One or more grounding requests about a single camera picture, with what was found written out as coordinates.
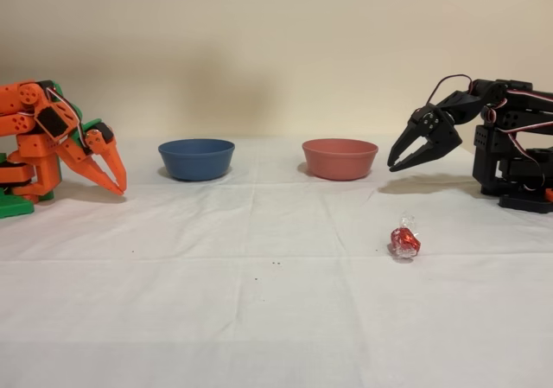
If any blue bowl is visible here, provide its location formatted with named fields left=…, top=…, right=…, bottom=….
left=157, top=138, right=237, bottom=182

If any black gripper servo cable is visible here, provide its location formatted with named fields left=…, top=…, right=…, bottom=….
left=426, top=73, right=474, bottom=109

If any red candy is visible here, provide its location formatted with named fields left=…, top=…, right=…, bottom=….
left=386, top=211, right=423, bottom=264

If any orange arm servo cable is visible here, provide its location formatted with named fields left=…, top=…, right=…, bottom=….
left=44, top=86, right=84, bottom=135

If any white tablecloth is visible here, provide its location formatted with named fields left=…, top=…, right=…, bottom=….
left=0, top=134, right=553, bottom=388

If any black arm servo cable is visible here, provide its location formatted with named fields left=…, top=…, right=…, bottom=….
left=482, top=86, right=553, bottom=190

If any red bowl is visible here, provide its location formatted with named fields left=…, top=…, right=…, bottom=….
left=302, top=137, right=379, bottom=182

